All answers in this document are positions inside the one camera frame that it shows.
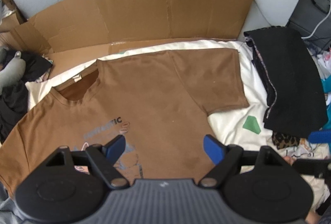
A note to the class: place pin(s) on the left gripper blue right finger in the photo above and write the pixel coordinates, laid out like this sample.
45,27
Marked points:
214,149

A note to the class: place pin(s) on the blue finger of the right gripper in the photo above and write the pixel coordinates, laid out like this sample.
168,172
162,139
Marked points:
323,136

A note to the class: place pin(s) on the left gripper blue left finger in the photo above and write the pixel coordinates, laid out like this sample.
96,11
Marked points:
113,150

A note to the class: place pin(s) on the brown printed t-shirt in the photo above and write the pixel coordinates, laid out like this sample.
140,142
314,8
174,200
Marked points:
159,101

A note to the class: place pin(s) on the leopard print cloth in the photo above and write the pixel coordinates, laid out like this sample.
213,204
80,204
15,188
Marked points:
281,140

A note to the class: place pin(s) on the cream bear print bedsheet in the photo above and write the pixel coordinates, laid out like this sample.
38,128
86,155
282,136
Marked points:
229,126

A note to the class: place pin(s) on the folded black garment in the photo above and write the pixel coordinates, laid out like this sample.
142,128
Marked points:
295,97

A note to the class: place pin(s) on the black garment pile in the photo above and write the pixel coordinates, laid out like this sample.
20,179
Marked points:
14,99

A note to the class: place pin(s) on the grey neck pillow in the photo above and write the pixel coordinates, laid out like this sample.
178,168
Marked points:
13,71

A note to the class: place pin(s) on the black bag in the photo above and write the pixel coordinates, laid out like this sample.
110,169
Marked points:
306,15

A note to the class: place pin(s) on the brown cardboard sheet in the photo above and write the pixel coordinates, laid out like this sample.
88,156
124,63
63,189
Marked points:
73,32

